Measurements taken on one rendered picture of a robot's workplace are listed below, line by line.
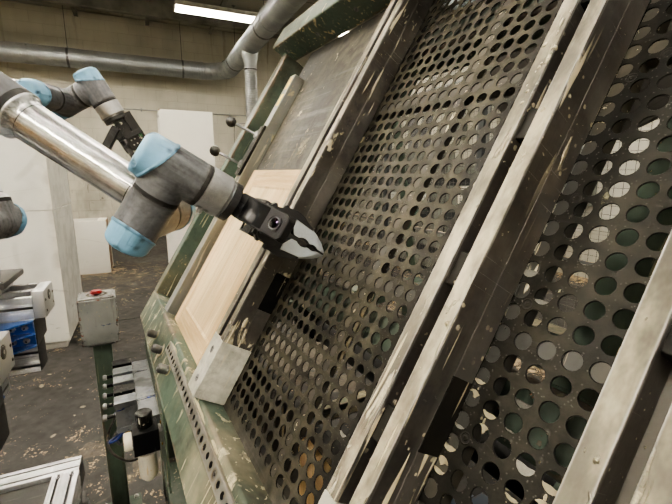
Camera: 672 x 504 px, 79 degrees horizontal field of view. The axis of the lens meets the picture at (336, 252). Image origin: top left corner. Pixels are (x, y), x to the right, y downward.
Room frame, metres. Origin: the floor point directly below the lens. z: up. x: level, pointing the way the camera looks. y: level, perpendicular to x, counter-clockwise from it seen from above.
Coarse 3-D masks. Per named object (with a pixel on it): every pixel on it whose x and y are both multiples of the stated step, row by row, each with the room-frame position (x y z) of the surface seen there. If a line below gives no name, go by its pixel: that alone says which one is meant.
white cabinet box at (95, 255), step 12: (84, 228) 5.36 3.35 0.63; (96, 228) 5.42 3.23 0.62; (84, 240) 5.36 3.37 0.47; (96, 240) 5.41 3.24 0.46; (84, 252) 5.35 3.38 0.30; (96, 252) 5.41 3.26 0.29; (108, 252) 5.47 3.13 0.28; (84, 264) 5.34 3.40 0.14; (96, 264) 5.40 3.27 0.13; (108, 264) 5.46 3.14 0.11
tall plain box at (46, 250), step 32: (0, 160) 2.91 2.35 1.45; (32, 160) 2.98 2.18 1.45; (32, 192) 2.97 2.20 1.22; (64, 192) 3.54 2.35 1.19; (32, 224) 2.96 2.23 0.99; (64, 224) 3.37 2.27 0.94; (0, 256) 2.87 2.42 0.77; (32, 256) 2.95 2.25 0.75; (64, 256) 3.21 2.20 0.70; (64, 288) 3.06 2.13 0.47; (64, 320) 3.01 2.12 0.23
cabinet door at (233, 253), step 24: (264, 192) 1.23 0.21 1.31; (288, 192) 1.07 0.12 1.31; (216, 240) 1.35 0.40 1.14; (240, 240) 1.18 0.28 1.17; (216, 264) 1.23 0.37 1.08; (240, 264) 1.08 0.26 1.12; (192, 288) 1.29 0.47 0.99; (216, 288) 1.13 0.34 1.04; (192, 312) 1.18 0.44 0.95; (216, 312) 1.03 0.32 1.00; (192, 336) 1.07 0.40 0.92
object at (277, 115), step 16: (288, 80) 1.59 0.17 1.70; (288, 96) 1.54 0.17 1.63; (272, 112) 1.53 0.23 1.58; (272, 128) 1.50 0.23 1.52; (256, 160) 1.47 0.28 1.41; (240, 176) 1.44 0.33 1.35; (224, 224) 1.41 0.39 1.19; (208, 240) 1.38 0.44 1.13; (192, 272) 1.35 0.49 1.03; (176, 288) 1.36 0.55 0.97; (176, 304) 1.33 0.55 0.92
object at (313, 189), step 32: (416, 0) 1.01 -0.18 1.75; (384, 32) 0.97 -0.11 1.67; (416, 32) 1.01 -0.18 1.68; (384, 64) 0.97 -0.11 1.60; (352, 96) 0.93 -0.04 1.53; (352, 128) 0.93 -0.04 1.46; (320, 160) 0.89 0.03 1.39; (320, 192) 0.89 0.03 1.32; (256, 256) 0.87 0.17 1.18; (256, 288) 0.81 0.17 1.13; (224, 320) 0.82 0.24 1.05; (256, 320) 0.81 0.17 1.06; (224, 352) 0.78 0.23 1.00; (192, 384) 0.78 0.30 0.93; (224, 384) 0.78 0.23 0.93
